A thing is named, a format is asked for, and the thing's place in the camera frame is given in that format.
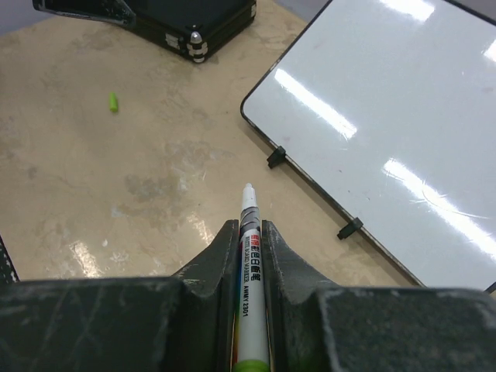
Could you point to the green marker cap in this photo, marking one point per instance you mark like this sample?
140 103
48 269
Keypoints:
113 102

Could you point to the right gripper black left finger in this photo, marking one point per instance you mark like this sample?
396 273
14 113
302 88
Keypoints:
183 322

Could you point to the wire whiteboard stand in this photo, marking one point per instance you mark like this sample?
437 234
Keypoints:
310 182

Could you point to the black flat case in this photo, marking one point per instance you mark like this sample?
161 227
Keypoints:
193 29

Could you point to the white whiteboard with dark frame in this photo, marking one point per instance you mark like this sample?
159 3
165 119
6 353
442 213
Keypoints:
388 108

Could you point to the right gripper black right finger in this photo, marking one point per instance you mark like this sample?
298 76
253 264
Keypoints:
318 325

